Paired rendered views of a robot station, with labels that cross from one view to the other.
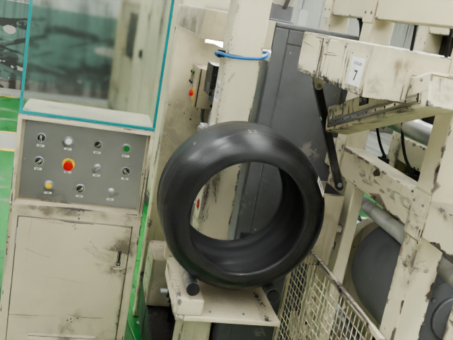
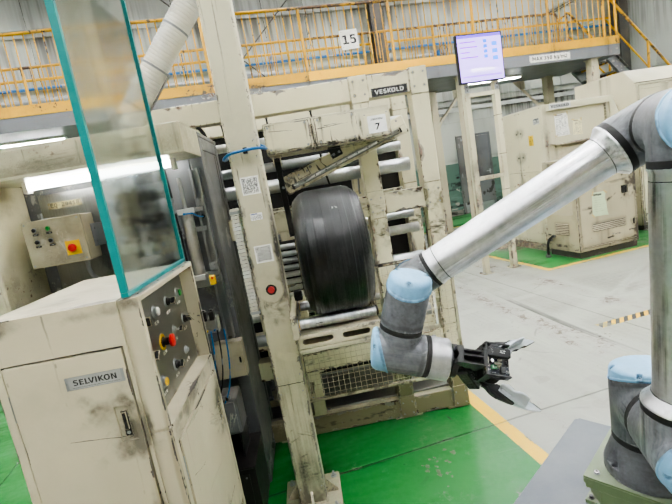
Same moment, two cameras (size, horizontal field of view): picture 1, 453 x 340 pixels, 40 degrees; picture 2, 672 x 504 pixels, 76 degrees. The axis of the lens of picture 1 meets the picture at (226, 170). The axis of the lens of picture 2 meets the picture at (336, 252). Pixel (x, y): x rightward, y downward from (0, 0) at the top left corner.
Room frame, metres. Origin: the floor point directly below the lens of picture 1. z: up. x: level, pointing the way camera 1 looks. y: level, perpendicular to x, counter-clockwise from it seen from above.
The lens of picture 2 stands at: (1.69, 1.82, 1.46)
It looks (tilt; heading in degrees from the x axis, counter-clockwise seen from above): 9 degrees down; 280
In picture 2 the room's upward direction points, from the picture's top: 10 degrees counter-clockwise
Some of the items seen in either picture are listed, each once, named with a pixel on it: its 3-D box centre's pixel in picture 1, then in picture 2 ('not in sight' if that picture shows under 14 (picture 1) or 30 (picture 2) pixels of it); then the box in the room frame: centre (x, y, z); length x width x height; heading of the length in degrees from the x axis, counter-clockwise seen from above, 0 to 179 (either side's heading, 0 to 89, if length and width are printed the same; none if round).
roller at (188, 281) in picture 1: (186, 268); (338, 317); (2.05, 0.08, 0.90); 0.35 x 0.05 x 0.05; 14
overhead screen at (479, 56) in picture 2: not in sight; (479, 58); (0.63, -3.81, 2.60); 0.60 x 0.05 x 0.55; 22
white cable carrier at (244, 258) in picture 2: not in sight; (246, 262); (2.41, 0.07, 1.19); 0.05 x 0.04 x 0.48; 104
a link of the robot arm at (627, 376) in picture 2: not in sight; (648, 398); (1.22, 0.82, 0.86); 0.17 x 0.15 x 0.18; 85
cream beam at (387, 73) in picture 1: (363, 65); (326, 133); (2.04, -0.37, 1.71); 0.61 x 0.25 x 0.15; 14
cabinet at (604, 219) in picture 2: not in sight; (590, 203); (-0.63, -4.29, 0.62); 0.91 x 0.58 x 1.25; 22
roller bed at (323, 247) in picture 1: (311, 220); (283, 270); (2.39, -0.37, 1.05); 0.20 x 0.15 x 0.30; 14
